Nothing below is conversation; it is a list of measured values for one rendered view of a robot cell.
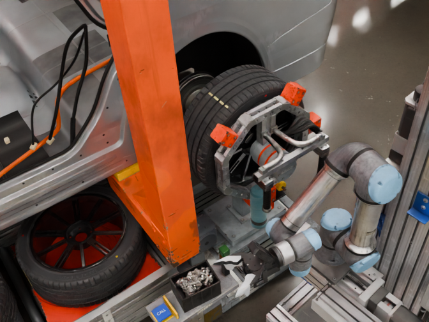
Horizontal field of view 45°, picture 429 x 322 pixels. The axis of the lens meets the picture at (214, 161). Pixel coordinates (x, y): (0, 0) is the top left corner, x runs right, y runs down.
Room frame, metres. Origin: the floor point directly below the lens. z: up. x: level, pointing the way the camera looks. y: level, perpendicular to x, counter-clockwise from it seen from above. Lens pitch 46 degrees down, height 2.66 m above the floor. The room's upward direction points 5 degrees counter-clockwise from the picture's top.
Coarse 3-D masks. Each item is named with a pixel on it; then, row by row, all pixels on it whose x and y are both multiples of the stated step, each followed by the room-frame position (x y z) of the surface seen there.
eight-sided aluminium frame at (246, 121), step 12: (276, 96) 1.89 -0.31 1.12; (264, 108) 1.83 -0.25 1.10; (276, 108) 1.82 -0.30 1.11; (288, 108) 1.85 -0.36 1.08; (300, 108) 1.90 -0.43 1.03; (240, 120) 1.76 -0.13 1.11; (252, 120) 1.74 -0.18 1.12; (240, 132) 1.71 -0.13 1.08; (216, 156) 1.69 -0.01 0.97; (228, 156) 1.67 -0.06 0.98; (216, 168) 1.69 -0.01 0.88; (228, 168) 1.67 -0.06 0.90; (216, 180) 1.70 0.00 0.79; (228, 180) 1.66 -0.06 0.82; (276, 180) 1.83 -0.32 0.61; (228, 192) 1.66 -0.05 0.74; (240, 192) 1.70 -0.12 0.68
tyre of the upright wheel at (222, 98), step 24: (240, 72) 2.02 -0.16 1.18; (264, 72) 2.07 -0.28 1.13; (216, 96) 1.89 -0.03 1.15; (240, 96) 1.85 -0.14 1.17; (264, 96) 1.89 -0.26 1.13; (192, 120) 1.85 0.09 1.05; (216, 120) 1.78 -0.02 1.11; (192, 144) 1.78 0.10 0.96; (216, 144) 1.74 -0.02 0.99; (288, 144) 1.98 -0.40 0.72; (192, 168) 1.77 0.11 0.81; (216, 192) 1.73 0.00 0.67
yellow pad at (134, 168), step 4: (136, 164) 1.91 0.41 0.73; (128, 168) 1.89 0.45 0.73; (132, 168) 1.89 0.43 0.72; (136, 168) 1.90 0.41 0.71; (120, 172) 1.86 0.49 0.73; (124, 172) 1.86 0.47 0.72; (128, 172) 1.87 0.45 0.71; (132, 172) 1.88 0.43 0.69; (136, 172) 1.89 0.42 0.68; (116, 176) 1.86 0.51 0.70; (120, 176) 1.85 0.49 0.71; (124, 176) 1.86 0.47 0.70; (128, 176) 1.87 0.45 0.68; (120, 180) 1.85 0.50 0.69
